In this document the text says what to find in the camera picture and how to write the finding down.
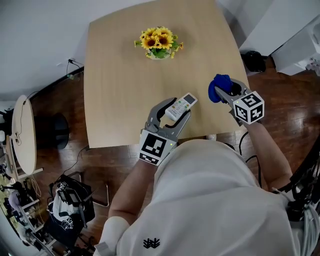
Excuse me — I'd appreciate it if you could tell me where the person's left forearm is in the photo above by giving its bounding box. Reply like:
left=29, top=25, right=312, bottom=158
left=108, top=158, right=160, bottom=227

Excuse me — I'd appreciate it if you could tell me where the round wooden side table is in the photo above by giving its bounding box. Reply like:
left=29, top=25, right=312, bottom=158
left=11, top=94, right=38, bottom=176

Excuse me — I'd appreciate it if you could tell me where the black wall plug cable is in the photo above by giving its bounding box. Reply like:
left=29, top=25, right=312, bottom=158
left=66, top=58, right=85, bottom=81

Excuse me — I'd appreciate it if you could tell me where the white cabinet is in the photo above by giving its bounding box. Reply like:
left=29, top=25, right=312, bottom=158
left=271, top=14, right=320, bottom=77

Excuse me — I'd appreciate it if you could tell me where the black lined trash bin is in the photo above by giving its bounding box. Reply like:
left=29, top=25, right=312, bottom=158
left=241, top=49, right=267, bottom=76

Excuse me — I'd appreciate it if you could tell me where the person's right forearm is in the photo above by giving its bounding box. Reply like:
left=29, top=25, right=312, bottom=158
left=246, top=121, right=294, bottom=193

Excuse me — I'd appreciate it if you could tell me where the white remote control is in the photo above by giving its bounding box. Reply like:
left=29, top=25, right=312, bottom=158
left=164, top=92, right=198, bottom=122

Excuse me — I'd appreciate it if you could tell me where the black bag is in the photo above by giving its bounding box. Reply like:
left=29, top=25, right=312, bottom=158
left=44, top=174, right=96, bottom=249

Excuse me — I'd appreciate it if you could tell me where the blue cloth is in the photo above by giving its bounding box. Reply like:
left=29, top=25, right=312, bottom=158
left=208, top=73, right=233, bottom=104

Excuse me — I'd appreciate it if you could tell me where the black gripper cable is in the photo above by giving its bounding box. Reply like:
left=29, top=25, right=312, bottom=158
left=238, top=131, right=266, bottom=189

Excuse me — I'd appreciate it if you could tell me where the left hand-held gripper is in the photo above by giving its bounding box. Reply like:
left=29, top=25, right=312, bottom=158
left=138, top=97, right=193, bottom=167

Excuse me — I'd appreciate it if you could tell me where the black round table base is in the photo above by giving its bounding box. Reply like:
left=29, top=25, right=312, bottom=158
left=33, top=112, right=70, bottom=150

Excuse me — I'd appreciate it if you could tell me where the potted sunflower bouquet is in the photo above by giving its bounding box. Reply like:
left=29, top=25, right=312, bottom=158
left=133, top=26, right=185, bottom=61

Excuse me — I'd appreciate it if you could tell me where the black waist clamp mount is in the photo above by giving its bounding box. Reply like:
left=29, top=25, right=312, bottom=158
left=287, top=139, right=320, bottom=224

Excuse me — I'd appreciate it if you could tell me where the person's white shirt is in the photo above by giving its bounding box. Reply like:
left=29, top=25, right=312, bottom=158
left=93, top=138, right=320, bottom=256

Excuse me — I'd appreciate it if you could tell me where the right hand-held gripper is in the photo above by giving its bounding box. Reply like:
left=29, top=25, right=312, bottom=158
left=214, top=78, right=266, bottom=127

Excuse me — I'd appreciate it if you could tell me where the metal frame chair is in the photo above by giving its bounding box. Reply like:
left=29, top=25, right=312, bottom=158
left=66, top=171, right=110, bottom=208

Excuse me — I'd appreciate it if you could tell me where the black floor power cable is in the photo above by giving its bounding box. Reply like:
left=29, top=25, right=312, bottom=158
left=61, top=146, right=91, bottom=181

